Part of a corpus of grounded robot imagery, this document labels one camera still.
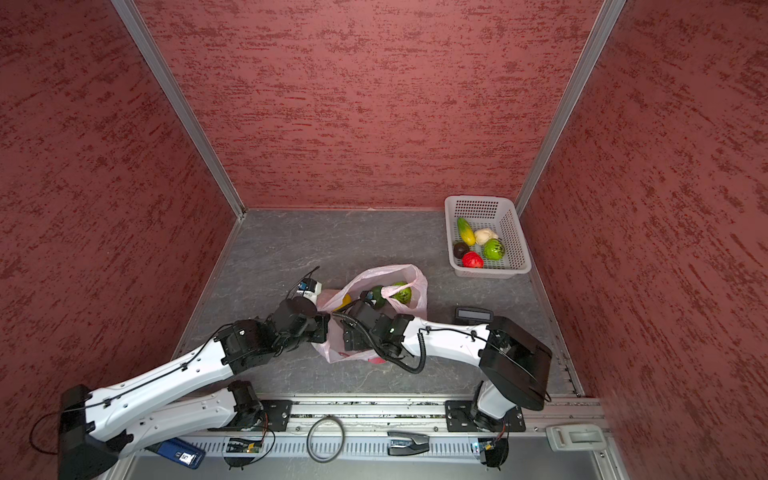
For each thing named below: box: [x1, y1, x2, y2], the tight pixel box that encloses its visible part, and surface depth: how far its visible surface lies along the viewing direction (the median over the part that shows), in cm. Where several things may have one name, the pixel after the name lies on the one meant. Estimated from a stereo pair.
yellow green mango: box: [457, 217, 476, 246], surface depth 112 cm
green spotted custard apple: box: [483, 238, 506, 261], surface depth 103 cm
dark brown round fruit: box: [453, 242, 470, 259], surface depth 105 cm
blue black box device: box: [145, 437, 206, 469], surface depth 68 cm
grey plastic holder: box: [545, 424, 607, 452], surface depth 71 cm
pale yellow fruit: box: [474, 228, 499, 245], surface depth 109 cm
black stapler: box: [387, 431, 430, 456], surface depth 71 cm
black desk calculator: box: [454, 306, 494, 324], surface depth 92 cm
